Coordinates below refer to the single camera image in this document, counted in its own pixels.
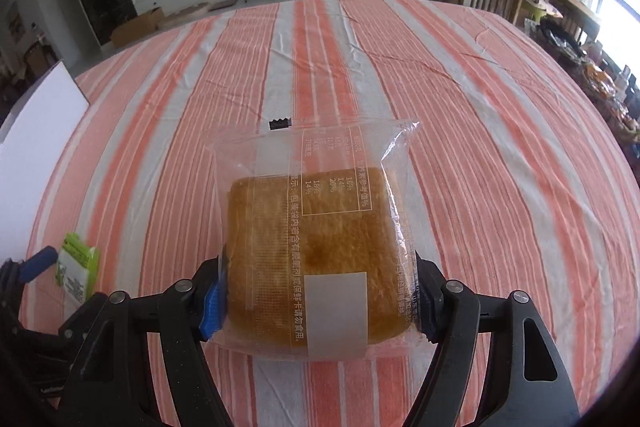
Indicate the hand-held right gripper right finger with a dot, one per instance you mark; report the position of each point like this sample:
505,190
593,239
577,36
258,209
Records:
440,302

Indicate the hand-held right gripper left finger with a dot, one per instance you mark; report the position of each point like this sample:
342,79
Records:
210,312

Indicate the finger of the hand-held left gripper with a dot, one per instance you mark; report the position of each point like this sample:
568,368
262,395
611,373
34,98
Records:
40,262

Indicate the green snack packet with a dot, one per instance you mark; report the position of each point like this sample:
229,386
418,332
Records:
75,267

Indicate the white cardboard box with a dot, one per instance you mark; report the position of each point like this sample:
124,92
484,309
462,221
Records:
35,157

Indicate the bread loaf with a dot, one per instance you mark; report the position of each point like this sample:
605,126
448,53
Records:
310,237

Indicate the orange striped tablecloth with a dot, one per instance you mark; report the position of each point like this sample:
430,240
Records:
475,157

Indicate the black wrapper scrap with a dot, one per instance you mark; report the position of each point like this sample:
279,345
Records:
280,124

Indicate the brown cardboard box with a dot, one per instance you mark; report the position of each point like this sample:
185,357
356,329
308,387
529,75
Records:
135,29

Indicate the row of bottles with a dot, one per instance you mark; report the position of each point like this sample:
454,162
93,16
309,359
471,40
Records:
625,82

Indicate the yellow green pot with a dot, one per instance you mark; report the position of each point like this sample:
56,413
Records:
545,13

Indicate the dark framed window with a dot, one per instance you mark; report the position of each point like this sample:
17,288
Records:
622,7

